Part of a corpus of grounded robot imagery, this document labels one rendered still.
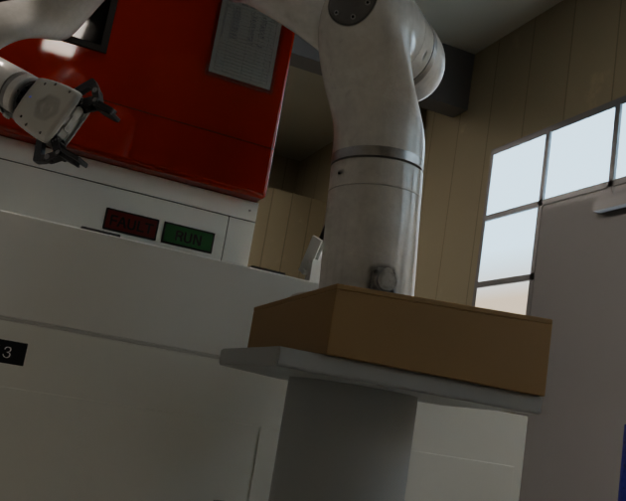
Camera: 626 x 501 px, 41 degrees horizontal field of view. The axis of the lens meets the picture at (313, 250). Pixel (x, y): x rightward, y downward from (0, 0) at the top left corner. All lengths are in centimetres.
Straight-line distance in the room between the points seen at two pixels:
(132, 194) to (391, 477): 108
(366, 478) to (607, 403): 330
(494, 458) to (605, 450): 275
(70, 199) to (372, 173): 96
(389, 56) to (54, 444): 67
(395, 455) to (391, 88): 44
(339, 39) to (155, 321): 47
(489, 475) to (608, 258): 302
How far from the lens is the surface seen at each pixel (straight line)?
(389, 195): 101
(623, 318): 422
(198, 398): 123
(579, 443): 433
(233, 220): 192
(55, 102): 145
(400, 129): 104
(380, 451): 97
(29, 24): 148
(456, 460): 141
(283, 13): 122
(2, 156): 185
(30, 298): 119
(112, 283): 120
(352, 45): 104
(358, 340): 85
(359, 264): 99
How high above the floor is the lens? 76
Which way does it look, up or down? 11 degrees up
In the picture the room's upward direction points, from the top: 9 degrees clockwise
